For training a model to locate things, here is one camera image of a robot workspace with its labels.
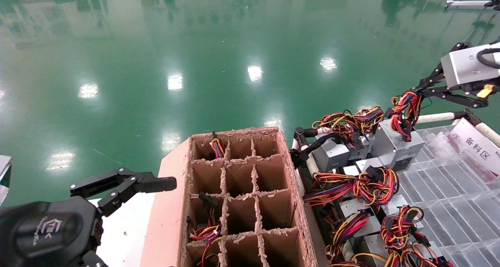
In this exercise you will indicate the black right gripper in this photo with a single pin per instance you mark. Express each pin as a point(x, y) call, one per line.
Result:
point(470, 90)

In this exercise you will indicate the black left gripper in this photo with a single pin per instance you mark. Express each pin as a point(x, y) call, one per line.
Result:
point(47, 232)

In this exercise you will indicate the white rack pipe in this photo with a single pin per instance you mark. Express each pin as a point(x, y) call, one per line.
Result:
point(310, 163)
point(490, 133)
point(435, 118)

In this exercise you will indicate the black pipe joint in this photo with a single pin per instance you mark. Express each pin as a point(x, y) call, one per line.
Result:
point(466, 115)
point(300, 135)

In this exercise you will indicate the clear plastic parts bag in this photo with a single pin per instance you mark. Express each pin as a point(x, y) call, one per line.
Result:
point(437, 142)

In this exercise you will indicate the cardboard box with dividers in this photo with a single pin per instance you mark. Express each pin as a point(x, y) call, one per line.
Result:
point(168, 220)

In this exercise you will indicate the white sign with Chinese text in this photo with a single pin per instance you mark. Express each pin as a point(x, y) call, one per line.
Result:
point(476, 146)

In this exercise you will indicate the white equipment base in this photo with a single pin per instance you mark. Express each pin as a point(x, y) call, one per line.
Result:
point(465, 4)

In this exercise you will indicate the clear acrylic divider tray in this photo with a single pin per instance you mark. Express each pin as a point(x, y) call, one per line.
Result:
point(449, 204)

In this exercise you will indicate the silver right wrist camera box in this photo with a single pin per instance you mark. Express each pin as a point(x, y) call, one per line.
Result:
point(463, 65)

